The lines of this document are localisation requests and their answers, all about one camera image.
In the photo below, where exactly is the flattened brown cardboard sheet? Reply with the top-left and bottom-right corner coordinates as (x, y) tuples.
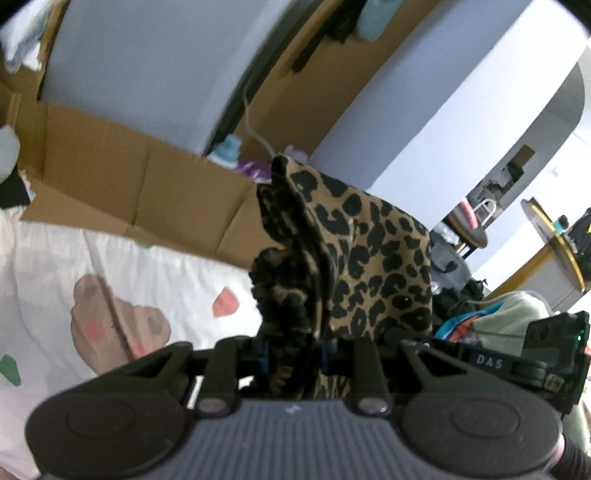
(0, 83), (278, 268)

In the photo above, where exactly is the teal cloth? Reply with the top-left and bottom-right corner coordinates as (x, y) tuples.
(358, 0), (393, 42)

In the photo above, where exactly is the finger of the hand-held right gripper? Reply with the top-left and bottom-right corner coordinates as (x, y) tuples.
(385, 327), (467, 358)

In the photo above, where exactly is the leopard print garment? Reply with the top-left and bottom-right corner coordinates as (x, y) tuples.
(249, 154), (435, 402)

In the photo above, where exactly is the black strap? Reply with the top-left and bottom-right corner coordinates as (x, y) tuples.
(293, 37), (325, 73)

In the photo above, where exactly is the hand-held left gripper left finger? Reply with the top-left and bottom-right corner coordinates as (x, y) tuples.
(117, 336), (273, 416)

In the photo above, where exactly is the blue printed cloth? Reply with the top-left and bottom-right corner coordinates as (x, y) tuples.
(434, 309), (481, 339)

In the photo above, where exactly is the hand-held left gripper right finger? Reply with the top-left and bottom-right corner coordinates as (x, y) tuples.
(318, 337), (465, 416)

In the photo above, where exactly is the white pillow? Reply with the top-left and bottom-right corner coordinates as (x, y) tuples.
(0, 14), (51, 71)

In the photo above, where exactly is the purple detergent pouch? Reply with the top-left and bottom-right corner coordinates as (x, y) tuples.
(238, 159), (274, 182)

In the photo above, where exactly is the round black stool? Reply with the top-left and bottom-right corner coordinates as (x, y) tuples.
(443, 198), (491, 259)

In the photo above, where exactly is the white cable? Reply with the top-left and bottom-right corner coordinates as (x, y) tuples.
(244, 99), (279, 158)

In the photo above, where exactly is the round yellow rimmed table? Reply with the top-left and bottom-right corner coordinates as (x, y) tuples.
(489, 198), (591, 298)

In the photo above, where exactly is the tall brown cardboard box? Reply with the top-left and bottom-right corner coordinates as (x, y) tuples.
(235, 0), (439, 171)

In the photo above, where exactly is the blue detergent bottle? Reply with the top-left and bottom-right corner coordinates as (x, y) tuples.
(217, 136), (242, 168)

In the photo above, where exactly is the grey refrigerator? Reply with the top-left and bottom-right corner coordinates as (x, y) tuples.
(37, 0), (296, 158)

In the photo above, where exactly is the black garment under neck pillow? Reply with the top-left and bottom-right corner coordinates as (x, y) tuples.
(0, 171), (34, 209)

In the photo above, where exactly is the cream bear printed blanket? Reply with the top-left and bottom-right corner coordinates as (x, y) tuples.
(0, 208), (269, 480)

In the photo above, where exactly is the green cloth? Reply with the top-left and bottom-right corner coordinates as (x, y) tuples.
(471, 291), (551, 343)

